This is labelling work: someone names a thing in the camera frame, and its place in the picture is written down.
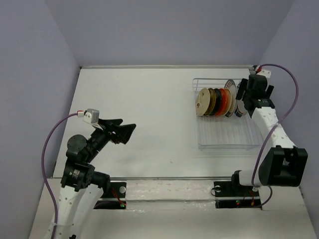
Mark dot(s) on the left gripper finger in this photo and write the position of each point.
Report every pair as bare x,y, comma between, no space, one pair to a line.
123,133
110,124

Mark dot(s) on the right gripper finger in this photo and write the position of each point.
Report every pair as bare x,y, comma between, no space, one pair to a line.
242,90
268,91

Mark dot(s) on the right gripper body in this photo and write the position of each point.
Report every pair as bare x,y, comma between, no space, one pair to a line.
245,95

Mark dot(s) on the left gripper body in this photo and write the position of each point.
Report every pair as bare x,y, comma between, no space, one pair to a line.
100,137

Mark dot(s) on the cream plate with black patch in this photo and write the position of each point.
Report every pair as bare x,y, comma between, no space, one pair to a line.
229,110

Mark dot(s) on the green rimmed plate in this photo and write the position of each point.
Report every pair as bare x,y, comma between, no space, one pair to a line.
240,109
231,89

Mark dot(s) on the orange plate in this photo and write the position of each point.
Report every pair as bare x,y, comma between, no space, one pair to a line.
223,102

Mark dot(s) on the yellow brown patterned plate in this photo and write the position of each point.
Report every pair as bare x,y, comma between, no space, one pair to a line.
212,103

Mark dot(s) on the cream plate with red dot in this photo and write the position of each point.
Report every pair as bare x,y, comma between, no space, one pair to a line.
202,101

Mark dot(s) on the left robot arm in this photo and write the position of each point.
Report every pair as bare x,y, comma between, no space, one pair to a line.
81,186

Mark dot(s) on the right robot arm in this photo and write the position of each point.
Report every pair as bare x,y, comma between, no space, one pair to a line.
280,162

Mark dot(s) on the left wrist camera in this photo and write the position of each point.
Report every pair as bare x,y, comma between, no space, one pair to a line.
91,116

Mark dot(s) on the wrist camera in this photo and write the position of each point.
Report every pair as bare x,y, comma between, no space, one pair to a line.
263,72
91,116

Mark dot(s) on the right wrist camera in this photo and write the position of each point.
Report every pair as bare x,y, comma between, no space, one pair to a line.
263,72

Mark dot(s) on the white wire dish rack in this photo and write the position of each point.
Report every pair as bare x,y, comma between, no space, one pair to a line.
222,132

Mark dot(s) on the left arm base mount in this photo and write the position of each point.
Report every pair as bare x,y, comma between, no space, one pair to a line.
115,198

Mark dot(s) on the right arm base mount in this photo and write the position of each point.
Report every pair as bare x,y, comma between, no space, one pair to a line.
231,195

